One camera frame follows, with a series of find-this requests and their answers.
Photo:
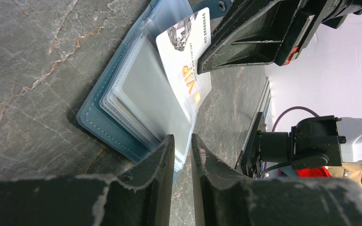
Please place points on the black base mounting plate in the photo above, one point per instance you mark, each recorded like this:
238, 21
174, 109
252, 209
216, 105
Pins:
248, 162

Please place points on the white VIP credit card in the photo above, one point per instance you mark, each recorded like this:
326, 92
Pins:
180, 47

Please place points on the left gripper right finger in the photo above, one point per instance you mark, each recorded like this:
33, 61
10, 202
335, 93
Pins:
225, 197

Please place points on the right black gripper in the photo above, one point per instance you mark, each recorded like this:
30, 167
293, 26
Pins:
262, 32

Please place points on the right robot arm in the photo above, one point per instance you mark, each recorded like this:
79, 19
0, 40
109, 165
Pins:
312, 143

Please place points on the teal card holder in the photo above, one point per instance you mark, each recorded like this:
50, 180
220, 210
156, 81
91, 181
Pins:
132, 107

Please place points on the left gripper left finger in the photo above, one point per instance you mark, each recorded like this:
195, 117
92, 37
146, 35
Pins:
140, 196

